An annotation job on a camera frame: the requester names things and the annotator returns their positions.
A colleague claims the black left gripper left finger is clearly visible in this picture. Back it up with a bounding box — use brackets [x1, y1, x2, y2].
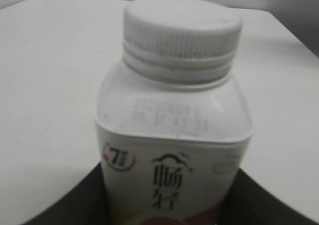
[25, 164, 110, 225]

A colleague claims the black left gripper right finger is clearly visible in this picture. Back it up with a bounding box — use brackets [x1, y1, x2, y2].
[219, 169, 318, 225]

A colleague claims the white yogurt drink bottle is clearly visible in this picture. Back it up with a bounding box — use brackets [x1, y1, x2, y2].
[94, 56, 254, 225]

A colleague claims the white ribbed bottle cap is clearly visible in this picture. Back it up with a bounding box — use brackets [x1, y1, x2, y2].
[123, 0, 242, 84]

